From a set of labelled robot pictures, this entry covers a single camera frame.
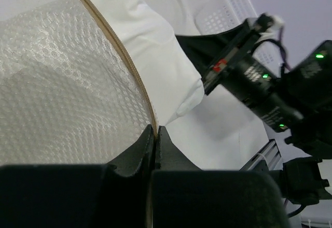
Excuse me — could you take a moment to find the round mesh laundry bag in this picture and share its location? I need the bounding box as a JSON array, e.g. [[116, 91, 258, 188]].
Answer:
[[1, 0, 158, 165]]

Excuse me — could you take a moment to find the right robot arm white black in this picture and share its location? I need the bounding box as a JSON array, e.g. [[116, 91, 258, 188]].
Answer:
[[176, 14, 331, 206]]

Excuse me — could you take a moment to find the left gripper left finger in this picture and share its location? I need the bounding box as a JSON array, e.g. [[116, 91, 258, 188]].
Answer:
[[1, 125, 155, 227]]

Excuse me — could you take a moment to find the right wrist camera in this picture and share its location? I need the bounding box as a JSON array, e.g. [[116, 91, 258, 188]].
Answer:
[[255, 13, 285, 34]]

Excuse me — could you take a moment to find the white perforated plastic basket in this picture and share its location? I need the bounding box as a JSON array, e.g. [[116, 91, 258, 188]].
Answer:
[[195, 0, 284, 74]]

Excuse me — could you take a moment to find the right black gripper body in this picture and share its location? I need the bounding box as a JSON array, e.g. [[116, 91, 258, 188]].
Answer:
[[201, 17, 278, 109]]

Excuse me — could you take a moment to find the white bra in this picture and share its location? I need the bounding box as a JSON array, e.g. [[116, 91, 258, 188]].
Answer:
[[91, 0, 204, 125]]

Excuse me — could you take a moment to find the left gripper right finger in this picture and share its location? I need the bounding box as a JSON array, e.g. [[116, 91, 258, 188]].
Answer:
[[150, 126, 289, 227]]

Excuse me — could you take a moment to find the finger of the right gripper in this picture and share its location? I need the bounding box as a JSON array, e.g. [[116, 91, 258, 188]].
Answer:
[[176, 20, 251, 70]]

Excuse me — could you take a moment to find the aluminium rail frame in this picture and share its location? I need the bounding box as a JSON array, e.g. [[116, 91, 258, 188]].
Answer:
[[238, 138, 332, 228]]

